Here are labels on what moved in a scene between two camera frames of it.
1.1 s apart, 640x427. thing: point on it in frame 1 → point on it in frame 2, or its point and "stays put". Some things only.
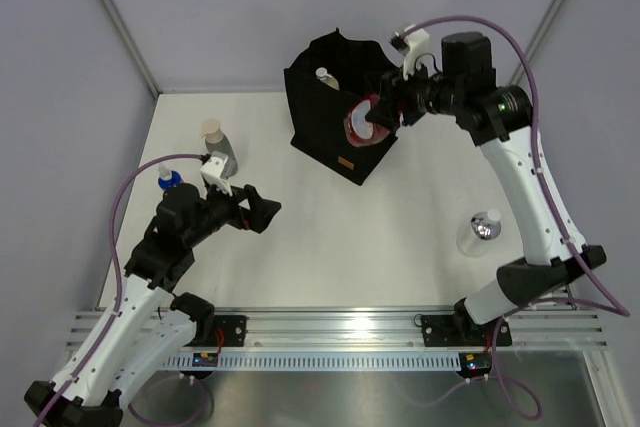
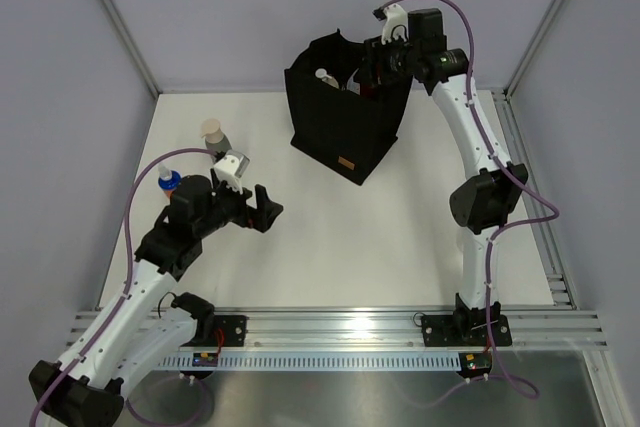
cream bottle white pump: [323, 75] stays put
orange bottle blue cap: [168, 178] stays put
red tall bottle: [358, 129] → [352, 85]
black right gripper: [387, 111] → [374, 63]
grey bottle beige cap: [218, 142] stays put
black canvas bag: [331, 76] stays put
